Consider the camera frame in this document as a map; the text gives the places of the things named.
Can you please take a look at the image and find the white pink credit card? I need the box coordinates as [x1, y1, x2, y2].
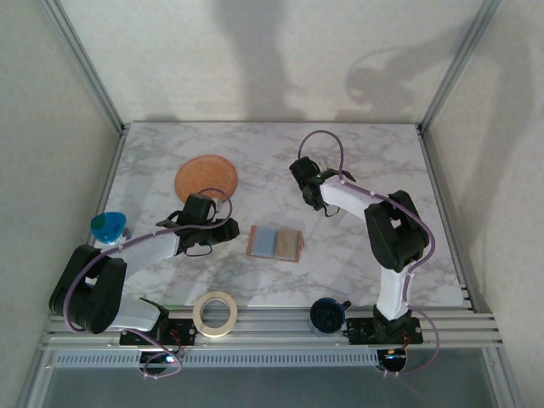
[252, 226, 279, 258]

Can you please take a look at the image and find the round cork mat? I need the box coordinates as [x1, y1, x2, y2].
[173, 155, 240, 210]

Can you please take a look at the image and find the blue green plastic cup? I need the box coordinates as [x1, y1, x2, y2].
[89, 211, 128, 247]

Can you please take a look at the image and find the beige masking tape roll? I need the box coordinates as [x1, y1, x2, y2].
[191, 291, 239, 339]

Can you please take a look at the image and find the dark blue mug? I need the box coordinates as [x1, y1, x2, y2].
[309, 297, 354, 337]

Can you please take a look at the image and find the black controller board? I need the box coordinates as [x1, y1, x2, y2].
[375, 347, 411, 373]
[139, 349, 184, 370]

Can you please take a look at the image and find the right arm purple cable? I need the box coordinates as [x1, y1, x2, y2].
[297, 129, 444, 377]

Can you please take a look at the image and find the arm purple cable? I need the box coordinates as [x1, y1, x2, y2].
[62, 187, 234, 380]
[297, 129, 444, 377]

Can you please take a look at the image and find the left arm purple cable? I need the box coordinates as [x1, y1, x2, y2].
[62, 187, 234, 380]

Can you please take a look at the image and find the aluminium side rail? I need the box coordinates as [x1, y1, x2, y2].
[62, 124, 131, 316]
[416, 124, 490, 314]

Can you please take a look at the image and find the aluminium frame rail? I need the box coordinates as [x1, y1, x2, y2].
[39, 311, 506, 350]

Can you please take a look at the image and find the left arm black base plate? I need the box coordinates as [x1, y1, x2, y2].
[119, 317, 199, 347]

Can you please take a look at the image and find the grey slotted cable duct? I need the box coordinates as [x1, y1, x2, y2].
[54, 349, 383, 369]

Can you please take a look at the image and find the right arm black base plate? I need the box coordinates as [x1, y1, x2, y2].
[344, 316, 426, 346]

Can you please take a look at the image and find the aluminium frame post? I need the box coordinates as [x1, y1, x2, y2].
[39, 0, 132, 133]
[417, 0, 503, 133]

